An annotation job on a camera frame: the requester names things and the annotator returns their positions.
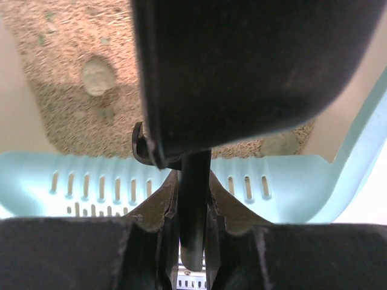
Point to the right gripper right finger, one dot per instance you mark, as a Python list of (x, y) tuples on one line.
[(245, 251)]

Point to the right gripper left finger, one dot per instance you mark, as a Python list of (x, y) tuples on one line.
[(135, 251)]

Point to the black litter scoop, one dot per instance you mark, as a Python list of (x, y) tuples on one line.
[(216, 72)]

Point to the grey litter clump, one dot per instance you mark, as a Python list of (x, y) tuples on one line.
[(98, 76), (280, 144)]

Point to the teal litter box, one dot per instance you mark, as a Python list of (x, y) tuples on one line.
[(282, 189)]

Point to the perforated cable tray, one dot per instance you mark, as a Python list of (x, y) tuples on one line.
[(190, 279)]

